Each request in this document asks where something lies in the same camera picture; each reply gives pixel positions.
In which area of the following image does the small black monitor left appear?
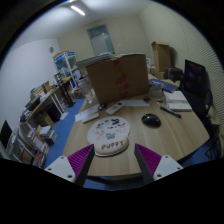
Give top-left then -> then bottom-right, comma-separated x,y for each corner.
0,121 -> 12,148

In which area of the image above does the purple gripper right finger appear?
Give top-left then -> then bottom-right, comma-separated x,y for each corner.
134,144 -> 182,184

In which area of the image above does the clear plastic cup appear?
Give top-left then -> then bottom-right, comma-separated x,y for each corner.
84,84 -> 94,103

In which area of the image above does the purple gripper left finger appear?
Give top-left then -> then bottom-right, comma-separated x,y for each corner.
46,144 -> 94,186

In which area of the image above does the black computer monitor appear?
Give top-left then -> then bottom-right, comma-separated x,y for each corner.
182,59 -> 208,100

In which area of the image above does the round puppy mouse pad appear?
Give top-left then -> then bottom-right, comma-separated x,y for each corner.
87,116 -> 131,157

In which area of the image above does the cluttered wooden shelf desk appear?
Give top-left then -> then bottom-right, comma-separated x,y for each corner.
19,78 -> 74,168

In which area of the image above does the ceiling light strip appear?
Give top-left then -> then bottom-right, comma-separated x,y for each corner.
70,6 -> 85,16

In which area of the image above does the black marker pen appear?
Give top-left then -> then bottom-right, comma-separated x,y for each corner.
160,106 -> 182,119

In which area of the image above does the tall cardboard box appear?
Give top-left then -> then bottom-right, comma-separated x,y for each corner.
151,42 -> 171,72

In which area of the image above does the black computer mouse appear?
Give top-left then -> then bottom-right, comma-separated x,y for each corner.
142,113 -> 161,127

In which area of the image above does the white glass-door cabinet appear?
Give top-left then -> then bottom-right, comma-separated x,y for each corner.
53,51 -> 81,88

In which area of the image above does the white open book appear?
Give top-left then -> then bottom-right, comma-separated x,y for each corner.
164,91 -> 192,111

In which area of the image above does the blue book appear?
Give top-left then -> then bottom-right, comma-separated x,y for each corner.
149,79 -> 177,93

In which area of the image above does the white keyboard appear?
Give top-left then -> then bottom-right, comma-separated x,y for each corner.
82,113 -> 100,123

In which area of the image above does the white remote control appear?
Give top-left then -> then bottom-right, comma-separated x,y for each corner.
106,101 -> 124,115

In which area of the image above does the large brown cardboard box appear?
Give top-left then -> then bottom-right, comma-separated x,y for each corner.
87,54 -> 149,104

